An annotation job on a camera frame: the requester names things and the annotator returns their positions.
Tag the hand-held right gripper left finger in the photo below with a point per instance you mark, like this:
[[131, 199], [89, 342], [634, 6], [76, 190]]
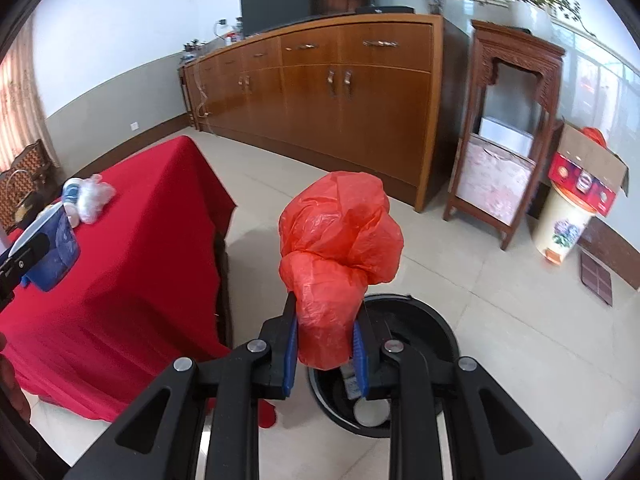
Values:
[[289, 355]]

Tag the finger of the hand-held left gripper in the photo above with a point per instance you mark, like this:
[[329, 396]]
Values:
[[22, 262]]

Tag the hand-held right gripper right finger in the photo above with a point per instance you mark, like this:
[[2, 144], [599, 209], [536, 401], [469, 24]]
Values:
[[361, 360]]

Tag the glossy blue cup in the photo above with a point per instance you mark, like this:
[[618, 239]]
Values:
[[57, 255]]

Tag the white red paper cup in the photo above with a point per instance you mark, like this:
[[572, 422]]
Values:
[[372, 412]]

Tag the black trash bin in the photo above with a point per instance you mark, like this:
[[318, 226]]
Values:
[[430, 330]]

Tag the blue patterned paper cup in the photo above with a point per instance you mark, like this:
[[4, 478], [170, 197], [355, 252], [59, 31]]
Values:
[[72, 200]]

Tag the clear plastic bag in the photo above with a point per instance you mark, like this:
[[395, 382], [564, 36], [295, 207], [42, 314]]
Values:
[[95, 200]]

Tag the red plastic bag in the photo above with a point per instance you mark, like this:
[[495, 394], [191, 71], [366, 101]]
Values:
[[340, 240]]

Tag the person's left hand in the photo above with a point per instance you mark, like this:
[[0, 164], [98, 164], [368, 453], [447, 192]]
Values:
[[12, 385]]

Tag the black cast iron teapot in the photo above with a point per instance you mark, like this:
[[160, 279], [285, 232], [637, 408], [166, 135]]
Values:
[[22, 217]]

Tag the wooden lattice bench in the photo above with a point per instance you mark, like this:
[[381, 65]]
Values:
[[30, 160]]

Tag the red tablecloth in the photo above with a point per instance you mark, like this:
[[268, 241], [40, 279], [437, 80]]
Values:
[[140, 260]]

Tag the beige patterned curtain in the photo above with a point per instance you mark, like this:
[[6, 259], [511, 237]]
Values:
[[20, 110]]

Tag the pink floral box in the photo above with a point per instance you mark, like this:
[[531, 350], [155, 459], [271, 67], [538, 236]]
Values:
[[492, 180]]

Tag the white floral bucket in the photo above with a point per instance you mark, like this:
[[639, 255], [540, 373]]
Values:
[[562, 225]]

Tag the brown square board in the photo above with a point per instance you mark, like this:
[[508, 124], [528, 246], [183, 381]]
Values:
[[596, 277]]

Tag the long wooden sideboard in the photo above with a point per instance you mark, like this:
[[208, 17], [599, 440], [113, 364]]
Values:
[[350, 110]]

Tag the white box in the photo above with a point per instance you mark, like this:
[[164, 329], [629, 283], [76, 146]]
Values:
[[505, 132]]

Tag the cardboard box red print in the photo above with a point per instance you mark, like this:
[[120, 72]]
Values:
[[587, 170]]

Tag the bottles and red-lid jar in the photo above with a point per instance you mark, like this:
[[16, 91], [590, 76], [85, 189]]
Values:
[[234, 34]]

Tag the orange bag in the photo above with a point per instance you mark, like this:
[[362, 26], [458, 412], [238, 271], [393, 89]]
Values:
[[595, 136]]

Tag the carved wooden stand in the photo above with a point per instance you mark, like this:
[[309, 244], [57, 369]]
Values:
[[515, 45]]

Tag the black sound bar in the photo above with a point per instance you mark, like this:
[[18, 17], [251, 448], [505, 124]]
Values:
[[385, 9]]

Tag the potted plant white vase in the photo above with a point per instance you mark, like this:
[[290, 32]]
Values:
[[530, 15]]

